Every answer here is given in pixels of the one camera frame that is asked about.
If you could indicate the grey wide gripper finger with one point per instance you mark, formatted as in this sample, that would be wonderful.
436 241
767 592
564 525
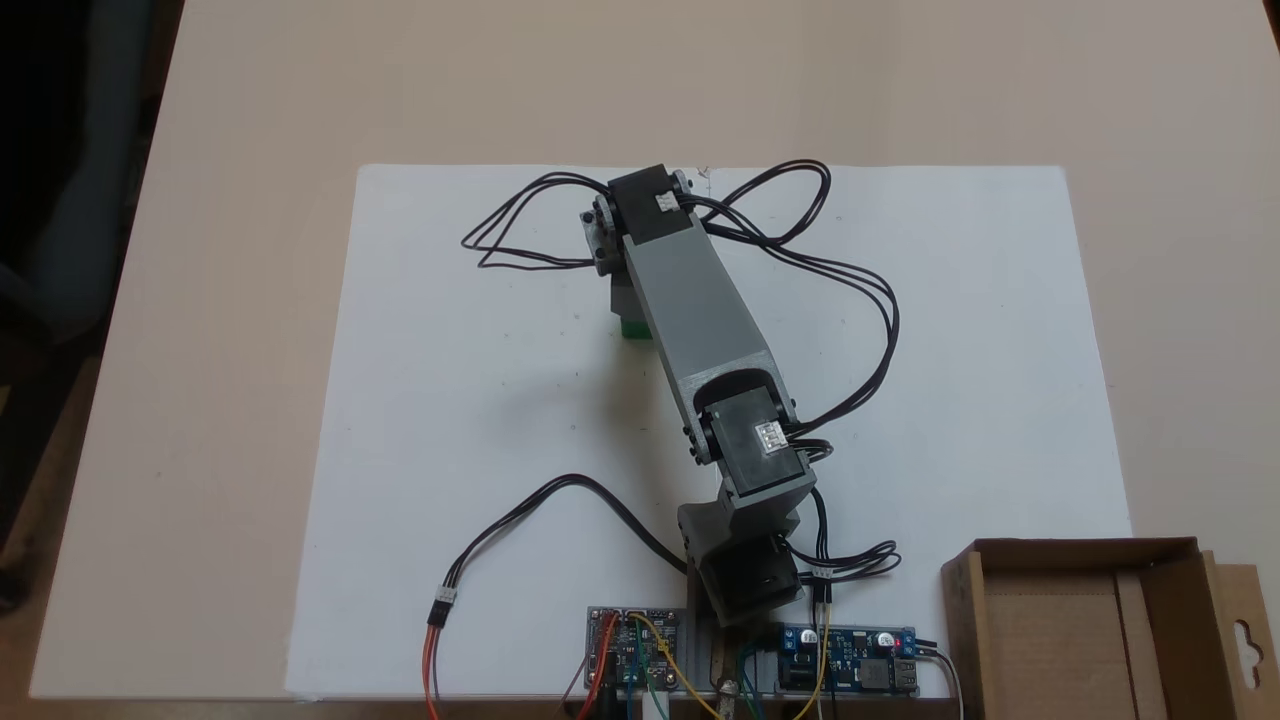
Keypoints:
628 295

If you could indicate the green die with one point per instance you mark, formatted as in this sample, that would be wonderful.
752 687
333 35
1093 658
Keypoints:
634 328

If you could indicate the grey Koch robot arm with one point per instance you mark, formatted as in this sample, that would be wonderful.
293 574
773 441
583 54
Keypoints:
690 310

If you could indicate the white paper sheet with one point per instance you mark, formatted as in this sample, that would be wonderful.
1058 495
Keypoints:
480 400

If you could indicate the dark motor driver board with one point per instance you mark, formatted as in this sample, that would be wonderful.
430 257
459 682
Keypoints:
630 650

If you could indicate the metal table clamp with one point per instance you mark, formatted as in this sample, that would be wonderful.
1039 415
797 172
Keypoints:
727 685

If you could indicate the blue power circuit board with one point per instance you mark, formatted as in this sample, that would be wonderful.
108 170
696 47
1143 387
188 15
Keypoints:
850 660

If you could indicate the brown cardboard box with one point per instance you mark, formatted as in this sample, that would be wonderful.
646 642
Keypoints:
1060 630

